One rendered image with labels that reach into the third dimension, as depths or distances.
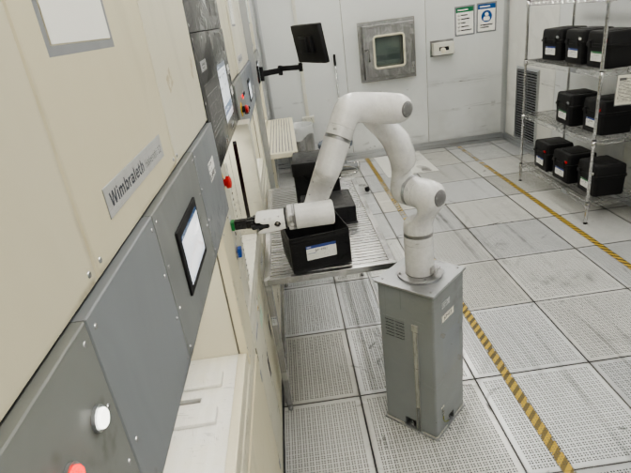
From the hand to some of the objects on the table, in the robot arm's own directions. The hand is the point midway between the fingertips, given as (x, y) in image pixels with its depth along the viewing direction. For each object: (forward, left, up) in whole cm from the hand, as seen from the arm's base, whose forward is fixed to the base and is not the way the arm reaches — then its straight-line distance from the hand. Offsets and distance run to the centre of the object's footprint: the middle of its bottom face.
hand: (240, 223), depth 166 cm
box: (+80, -127, -44) cm, 156 cm away
